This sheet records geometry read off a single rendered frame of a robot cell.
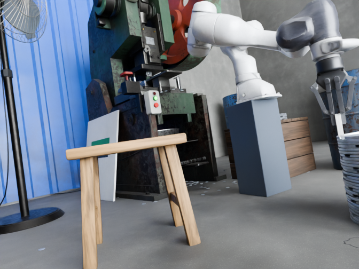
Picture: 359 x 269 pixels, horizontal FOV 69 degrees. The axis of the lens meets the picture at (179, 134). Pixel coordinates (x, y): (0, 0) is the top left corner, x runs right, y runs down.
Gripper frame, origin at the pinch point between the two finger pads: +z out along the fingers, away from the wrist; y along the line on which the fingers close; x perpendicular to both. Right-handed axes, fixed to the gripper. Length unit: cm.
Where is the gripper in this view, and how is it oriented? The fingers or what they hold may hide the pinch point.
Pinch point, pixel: (339, 125)
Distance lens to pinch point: 93.9
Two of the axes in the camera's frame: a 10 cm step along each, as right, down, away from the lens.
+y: -8.6, 1.4, 5.0
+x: -5.0, 0.5, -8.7
